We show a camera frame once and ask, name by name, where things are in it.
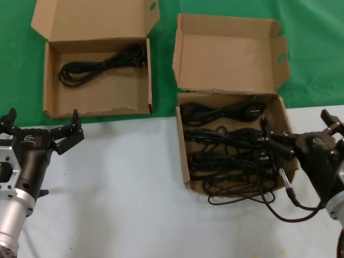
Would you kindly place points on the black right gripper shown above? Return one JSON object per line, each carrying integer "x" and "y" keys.
{"x": 319, "y": 161}

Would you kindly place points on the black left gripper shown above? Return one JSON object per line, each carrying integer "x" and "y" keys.
{"x": 32, "y": 156}

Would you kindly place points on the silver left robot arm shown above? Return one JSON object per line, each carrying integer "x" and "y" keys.
{"x": 12, "y": 217}

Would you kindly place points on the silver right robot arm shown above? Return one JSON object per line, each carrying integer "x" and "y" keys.
{"x": 337, "y": 207}

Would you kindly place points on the empty-lidded cardboard box, round hole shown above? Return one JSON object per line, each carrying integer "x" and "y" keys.
{"x": 102, "y": 96}

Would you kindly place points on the cardboard box with torn edge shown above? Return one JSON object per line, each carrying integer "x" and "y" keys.
{"x": 228, "y": 59}

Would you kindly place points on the green cloth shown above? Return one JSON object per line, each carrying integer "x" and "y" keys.
{"x": 16, "y": 53}

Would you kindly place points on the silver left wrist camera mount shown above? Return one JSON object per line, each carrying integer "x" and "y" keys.
{"x": 8, "y": 156}

